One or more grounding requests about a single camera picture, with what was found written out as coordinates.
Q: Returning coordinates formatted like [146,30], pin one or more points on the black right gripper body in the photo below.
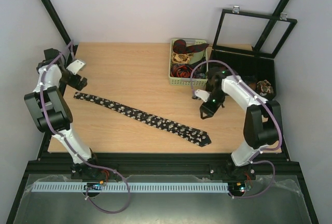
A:
[209,107]

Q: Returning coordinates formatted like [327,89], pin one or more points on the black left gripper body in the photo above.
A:
[74,83]

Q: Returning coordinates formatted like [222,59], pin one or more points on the black white floral tie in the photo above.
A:
[193,135]

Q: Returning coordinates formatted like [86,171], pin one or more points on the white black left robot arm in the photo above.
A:
[50,111]

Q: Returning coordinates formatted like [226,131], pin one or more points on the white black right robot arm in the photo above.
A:
[262,123]

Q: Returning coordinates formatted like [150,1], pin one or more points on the red navy striped tie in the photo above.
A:
[181,70]

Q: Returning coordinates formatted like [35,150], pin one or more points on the light green plastic basket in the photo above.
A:
[197,57]

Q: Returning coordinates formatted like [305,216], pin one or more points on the beige patterned tie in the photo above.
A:
[181,58]

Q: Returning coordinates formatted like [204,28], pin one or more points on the brown patterned rolled tie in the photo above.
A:
[264,88]

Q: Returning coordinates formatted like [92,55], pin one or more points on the black tie storage box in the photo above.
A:
[249,67]

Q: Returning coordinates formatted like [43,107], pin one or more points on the dark red rolled tie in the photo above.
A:
[180,47]

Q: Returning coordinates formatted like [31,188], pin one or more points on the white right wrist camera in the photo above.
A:
[201,94]

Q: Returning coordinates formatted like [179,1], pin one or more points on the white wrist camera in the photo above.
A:
[76,66]
[201,94]

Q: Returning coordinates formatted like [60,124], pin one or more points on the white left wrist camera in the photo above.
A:
[76,66]

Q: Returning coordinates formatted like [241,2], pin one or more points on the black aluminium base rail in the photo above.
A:
[215,166]

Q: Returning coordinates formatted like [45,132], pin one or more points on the black left frame post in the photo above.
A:
[48,5]

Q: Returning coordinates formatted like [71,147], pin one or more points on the black frame post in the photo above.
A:
[48,5]
[281,11]

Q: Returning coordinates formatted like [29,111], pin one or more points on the light blue slotted cable duct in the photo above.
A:
[132,187]

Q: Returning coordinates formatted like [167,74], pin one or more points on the black right frame post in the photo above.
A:
[281,11]

